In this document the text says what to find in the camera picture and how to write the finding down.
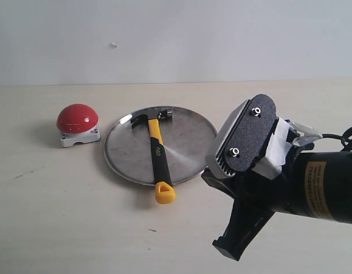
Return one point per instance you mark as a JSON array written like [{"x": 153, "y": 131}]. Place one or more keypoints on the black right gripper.
[{"x": 259, "y": 189}]

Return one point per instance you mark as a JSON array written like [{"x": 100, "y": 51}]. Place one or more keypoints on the yellow black claw hammer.
[{"x": 164, "y": 190}]

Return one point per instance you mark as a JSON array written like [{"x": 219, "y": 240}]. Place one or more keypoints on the round steel plate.
[{"x": 186, "y": 134}]

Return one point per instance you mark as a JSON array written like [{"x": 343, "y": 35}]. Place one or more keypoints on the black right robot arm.
[{"x": 312, "y": 184}]

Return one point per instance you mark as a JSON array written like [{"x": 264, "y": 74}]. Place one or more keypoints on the red dome push button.
[{"x": 78, "y": 123}]

